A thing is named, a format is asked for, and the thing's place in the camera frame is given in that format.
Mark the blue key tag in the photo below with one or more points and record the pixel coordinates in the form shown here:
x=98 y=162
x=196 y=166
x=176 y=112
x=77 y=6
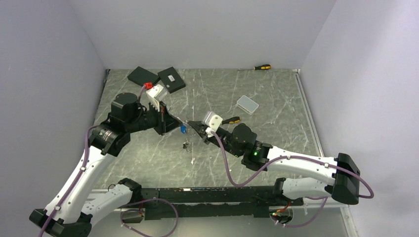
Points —
x=183 y=129

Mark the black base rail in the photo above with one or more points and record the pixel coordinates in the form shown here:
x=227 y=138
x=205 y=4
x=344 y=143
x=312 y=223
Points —
x=255 y=201

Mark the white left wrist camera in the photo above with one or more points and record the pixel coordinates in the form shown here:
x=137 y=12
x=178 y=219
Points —
x=156 y=94

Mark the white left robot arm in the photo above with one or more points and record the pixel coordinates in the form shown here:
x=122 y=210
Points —
x=69 y=214

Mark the black flat box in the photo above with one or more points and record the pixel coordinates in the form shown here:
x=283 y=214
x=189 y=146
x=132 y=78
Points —
x=141 y=76

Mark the yellow black screwdriver near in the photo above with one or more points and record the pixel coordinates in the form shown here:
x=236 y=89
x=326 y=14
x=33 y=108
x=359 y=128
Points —
x=231 y=120

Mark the metal arc keyring plate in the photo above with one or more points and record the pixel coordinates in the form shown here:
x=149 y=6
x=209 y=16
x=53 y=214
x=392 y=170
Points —
x=187 y=143

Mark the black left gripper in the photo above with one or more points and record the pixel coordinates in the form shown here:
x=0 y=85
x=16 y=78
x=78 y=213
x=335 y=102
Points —
x=168 y=121

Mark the black box with label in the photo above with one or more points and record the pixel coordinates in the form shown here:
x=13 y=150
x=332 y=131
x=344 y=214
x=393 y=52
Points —
x=171 y=79

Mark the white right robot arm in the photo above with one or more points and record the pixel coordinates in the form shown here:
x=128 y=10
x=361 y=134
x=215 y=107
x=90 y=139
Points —
x=337 y=178

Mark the clear plastic box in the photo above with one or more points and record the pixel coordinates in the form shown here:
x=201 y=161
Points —
x=247 y=104

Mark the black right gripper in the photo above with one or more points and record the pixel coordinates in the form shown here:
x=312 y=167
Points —
x=200 y=129

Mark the orange black screwdriver far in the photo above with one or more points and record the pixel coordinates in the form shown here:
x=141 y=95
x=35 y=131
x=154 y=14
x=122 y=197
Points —
x=258 y=68

